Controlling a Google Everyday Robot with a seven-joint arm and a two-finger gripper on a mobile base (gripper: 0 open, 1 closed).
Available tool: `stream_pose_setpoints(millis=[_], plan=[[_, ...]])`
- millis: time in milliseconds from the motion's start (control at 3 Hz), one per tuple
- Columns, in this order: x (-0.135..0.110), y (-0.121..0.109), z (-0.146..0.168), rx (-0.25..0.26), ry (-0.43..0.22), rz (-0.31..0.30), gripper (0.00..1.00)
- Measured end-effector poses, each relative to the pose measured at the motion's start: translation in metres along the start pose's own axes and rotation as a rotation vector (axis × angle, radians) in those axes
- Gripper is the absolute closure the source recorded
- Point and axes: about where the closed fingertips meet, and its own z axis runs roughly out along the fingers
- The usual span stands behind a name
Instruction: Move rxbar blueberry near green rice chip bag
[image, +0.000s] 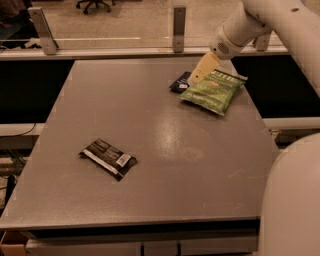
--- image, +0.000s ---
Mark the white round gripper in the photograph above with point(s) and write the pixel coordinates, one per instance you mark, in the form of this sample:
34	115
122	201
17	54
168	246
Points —
222	47

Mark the dark blue rxbar wrapper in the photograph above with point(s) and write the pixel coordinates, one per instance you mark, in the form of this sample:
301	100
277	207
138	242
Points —
181	84

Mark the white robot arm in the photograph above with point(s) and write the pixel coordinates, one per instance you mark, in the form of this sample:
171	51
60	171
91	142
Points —
290	215

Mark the green chip bag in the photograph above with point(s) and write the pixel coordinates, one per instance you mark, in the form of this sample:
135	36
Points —
215	91

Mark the black office chair base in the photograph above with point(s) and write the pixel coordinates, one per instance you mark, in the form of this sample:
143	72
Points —
96	3

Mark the black snack bar wrapper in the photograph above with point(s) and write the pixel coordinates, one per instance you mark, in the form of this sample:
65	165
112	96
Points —
110	158

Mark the glass barrier panel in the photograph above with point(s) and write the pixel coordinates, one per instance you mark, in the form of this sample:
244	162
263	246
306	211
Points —
134	24

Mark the cardboard box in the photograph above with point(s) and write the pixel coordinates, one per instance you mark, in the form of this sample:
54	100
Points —
13	244

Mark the middle metal glass bracket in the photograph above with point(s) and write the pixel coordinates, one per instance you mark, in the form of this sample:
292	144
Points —
179	17

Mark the metal glass bracket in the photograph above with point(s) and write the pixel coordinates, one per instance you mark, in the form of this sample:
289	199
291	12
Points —
179	17
47	41
261	43

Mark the right metal glass bracket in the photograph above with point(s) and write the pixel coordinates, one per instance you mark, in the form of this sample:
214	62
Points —
261	43

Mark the left metal glass bracket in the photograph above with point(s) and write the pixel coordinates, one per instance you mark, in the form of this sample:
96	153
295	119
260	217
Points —
47	41

